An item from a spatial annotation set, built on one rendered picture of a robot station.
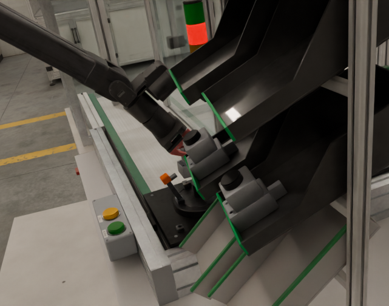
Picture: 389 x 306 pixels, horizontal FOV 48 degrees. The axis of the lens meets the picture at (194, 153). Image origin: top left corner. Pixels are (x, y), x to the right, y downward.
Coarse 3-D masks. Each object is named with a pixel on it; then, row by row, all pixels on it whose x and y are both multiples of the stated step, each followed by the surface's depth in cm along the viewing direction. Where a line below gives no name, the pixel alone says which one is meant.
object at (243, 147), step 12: (288, 108) 65; (276, 120) 65; (252, 132) 76; (264, 132) 66; (276, 132) 66; (240, 144) 75; (252, 144) 66; (264, 144) 66; (240, 156) 72; (252, 156) 67; (264, 156) 67; (228, 168) 72; (252, 168) 68; (192, 180) 71; (204, 180) 73; (216, 180) 68; (204, 192) 68; (216, 192) 68
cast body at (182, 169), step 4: (180, 160) 105; (184, 160) 102; (180, 164) 103; (184, 164) 103; (180, 168) 103; (184, 168) 101; (180, 172) 104; (184, 172) 102; (188, 172) 102; (184, 176) 102; (188, 176) 103
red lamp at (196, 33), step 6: (186, 24) 111; (198, 24) 109; (204, 24) 110; (192, 30) 110; (198, 30) 110; (204, 30) 110; (192, 36) 111; (198, 36) 110; (204, 36) 111; (192, 42) 111; (198, 42) 111; (204, 42) 111
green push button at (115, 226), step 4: (112, 224) 105; (116, 224) 105; (120, 224) 105; (108, 228) 104; (112, 228) 104; (116, 228) 104; (120, 228) 104; (112, 232) 103; (116, 232) 103; (120, 232) 104
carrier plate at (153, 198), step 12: (156, 192) 116; (168, 192) 115; (156, 204) 111; (168, 204) 110; (156, 216) 106; (168, 216) 105; (180, 216) 105; (168, 228) 101; (168, 240) 97; (180, 240) 96
